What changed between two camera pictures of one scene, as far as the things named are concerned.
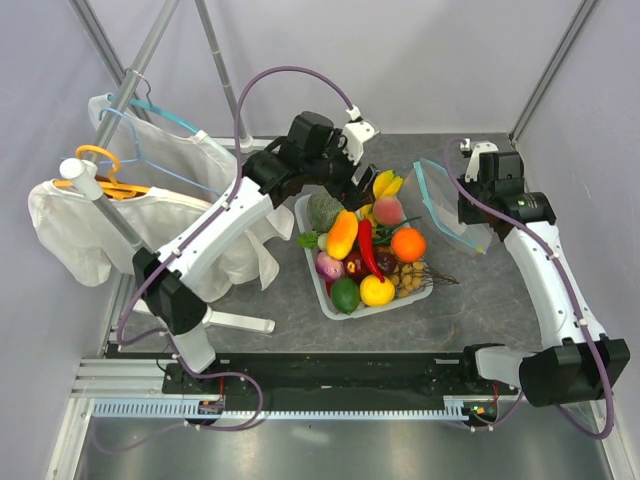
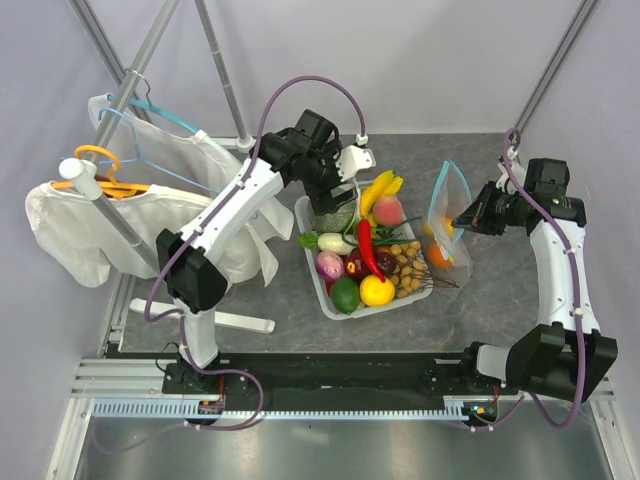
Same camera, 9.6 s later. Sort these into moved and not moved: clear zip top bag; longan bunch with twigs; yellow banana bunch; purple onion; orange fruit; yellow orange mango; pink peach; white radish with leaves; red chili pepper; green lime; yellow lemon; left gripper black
Moved: yellow orange mango; left gripper black; clear zip top bag; orange fruit
Not moved: red chili pepper; green lime; white radish with leaves; yellow banana bunch; purple onion; longan bunch with twigs; pink peach; yellow lemon
